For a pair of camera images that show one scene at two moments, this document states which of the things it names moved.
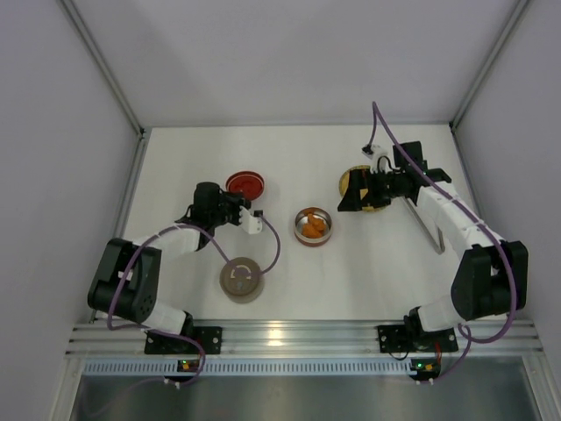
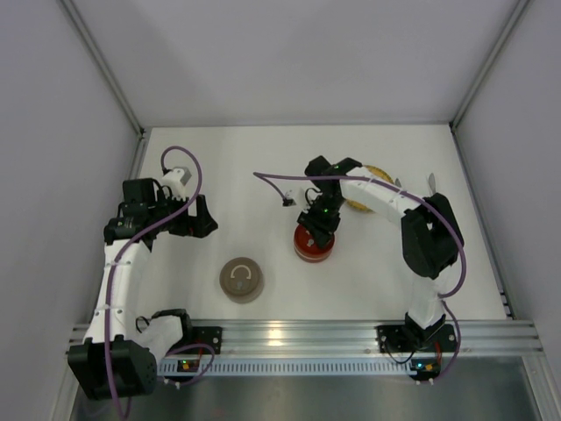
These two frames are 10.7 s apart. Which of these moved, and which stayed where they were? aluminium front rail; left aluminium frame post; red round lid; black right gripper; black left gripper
Moved: black left gripper; black right gripper; red round lid
Stayed: left aluminium frame post; aluminium front rail
